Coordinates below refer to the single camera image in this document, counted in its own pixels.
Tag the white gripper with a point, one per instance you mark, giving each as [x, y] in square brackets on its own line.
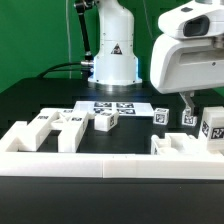
[189, 54]

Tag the white chair back bar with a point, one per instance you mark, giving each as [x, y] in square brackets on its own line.
[72, 132]

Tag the white chair back part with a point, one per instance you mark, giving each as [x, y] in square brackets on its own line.
[32, 135]

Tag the white tag sheet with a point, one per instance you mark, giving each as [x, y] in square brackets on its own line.
[123, 108]

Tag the black camera stand pole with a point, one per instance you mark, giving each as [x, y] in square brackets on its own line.
[81, 7]

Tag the white U-shaped fence frame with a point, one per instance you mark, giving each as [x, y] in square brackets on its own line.
[15, 163]

